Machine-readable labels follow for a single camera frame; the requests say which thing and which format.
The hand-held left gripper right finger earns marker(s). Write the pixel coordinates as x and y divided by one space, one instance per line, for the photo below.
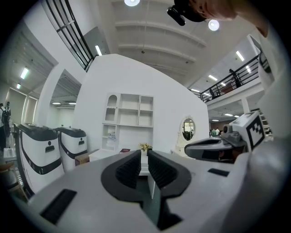
168 176

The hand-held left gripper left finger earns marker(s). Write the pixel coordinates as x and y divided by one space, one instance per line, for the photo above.
127 175

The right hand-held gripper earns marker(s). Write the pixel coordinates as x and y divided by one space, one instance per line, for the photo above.
247 132

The white vanity with oval mirror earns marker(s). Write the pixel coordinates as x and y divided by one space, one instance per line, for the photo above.
187 129

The dark red hardcover book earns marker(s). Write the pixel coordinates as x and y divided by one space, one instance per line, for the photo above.
125 150

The white desk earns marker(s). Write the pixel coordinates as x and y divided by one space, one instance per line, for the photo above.
102 155

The yellow flowers in black pot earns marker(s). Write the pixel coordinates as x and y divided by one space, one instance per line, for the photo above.
145 147

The brown cardboard box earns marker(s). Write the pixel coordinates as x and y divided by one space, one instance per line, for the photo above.
84 157

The white shelf cabinet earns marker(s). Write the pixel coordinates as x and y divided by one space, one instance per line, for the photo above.
128 118

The black balcony railing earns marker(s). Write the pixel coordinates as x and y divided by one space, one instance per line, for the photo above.
72 31
232 84

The white and black mobile robot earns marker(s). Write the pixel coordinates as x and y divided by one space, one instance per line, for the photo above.
71 145
38 157

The person's white shirt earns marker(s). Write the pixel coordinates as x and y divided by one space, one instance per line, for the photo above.
278 102

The round ceiling lamp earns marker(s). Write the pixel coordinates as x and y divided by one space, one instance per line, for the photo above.
131 2
213 25

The wooden chair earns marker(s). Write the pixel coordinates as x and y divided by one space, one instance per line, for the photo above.
6 167

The person's head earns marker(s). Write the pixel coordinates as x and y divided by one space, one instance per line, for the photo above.
227 9

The black head camera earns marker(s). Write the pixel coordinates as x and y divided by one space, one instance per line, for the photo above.
179 14

